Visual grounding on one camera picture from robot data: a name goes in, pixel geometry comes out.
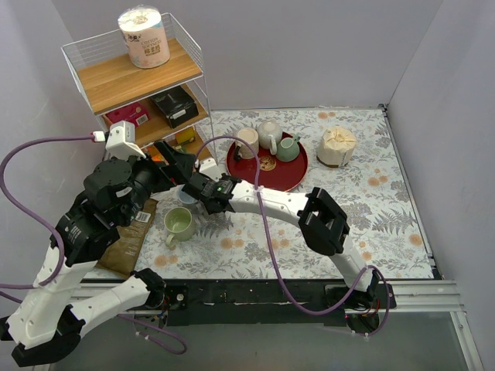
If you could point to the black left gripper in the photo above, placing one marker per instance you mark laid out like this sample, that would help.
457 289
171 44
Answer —
165 170

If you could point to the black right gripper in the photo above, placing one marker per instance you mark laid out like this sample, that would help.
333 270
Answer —
193 182

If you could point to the grey blue mug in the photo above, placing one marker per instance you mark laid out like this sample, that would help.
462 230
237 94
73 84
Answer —
187 201

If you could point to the light green mug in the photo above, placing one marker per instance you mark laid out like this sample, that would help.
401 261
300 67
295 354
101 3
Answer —
180 225

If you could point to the speckled white round mug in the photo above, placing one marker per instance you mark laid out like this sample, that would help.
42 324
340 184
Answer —
269 136

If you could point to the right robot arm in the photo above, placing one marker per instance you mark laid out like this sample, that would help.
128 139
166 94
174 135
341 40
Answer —
322 222

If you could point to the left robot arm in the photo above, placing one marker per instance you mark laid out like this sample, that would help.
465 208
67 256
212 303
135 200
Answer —
46 327

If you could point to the beige textured mug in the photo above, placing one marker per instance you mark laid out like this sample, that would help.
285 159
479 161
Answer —
248 147

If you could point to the orange yellow sponge box back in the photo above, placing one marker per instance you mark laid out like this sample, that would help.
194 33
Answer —
185 136

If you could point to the black green box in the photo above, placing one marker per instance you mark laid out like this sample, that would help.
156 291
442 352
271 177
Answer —
175 105

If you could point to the red round tray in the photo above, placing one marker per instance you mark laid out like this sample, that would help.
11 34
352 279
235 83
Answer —
274 174

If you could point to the pink orange sponge box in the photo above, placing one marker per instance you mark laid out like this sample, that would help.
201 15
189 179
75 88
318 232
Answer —
134 113

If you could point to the small celadon teacup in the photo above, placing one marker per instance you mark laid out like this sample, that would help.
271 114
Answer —
288 149

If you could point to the brown paper bag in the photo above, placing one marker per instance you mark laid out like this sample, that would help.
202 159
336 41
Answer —
121 257

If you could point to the wrapped toilet paper roll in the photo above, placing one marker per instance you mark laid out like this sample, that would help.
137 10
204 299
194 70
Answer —
145 36

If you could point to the paper wrapped round package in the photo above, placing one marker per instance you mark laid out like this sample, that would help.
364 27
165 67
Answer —
336 147

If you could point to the floral tablecloth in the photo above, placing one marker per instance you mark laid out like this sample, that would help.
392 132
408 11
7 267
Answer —
370 189

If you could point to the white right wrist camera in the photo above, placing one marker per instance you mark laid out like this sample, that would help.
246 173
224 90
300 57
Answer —
209 168

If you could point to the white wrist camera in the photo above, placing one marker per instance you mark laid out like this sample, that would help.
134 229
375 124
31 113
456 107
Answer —
119 141
209 168

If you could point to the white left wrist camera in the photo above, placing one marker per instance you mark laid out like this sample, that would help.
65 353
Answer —
119 141

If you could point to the white wire wooden shelf rack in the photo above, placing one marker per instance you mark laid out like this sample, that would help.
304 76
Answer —
107 79

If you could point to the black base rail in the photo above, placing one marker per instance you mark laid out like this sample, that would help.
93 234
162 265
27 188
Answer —
257 301

